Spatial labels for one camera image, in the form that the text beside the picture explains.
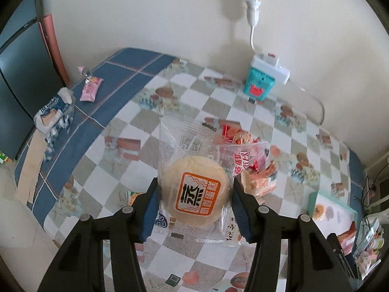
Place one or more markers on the cardboard strip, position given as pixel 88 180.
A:
pixel 30 167

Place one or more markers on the white wall plug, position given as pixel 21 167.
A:
pixel 253 4

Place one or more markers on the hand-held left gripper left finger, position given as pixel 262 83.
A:
pixel 150 214

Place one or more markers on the orange jelly cup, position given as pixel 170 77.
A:
pixel 319 212

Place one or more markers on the teal cardboard box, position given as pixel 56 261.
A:
pixel 313 202

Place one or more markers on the pink candy wrapper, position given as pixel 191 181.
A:
pixel 82 71

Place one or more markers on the checkered printed tablecloth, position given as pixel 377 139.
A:
pixel 142 67

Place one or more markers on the blue and white plastic bag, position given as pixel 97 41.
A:
pixel 54 118

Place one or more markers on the red snack packet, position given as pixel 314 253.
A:
pixel 235 132

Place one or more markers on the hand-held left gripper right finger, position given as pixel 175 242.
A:
pixel 243 216

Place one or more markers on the clear-wrapped round steamed cake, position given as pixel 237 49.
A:
pixel 194 194

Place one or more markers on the white power strip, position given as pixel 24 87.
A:
pixel 273 65

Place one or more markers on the pink snack packet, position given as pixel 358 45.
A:
pixel 88 88

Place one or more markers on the clear plastic snack bag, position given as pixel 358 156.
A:
pixel 369 243

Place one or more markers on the orange wrapped cake packet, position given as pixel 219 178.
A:
pixel 348 235

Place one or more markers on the teal toy box red mouth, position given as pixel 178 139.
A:
pixel 258 83

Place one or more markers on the pink-red board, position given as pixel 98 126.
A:
pixel 54 47

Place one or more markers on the dark cabinet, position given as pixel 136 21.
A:
pixel 21 76

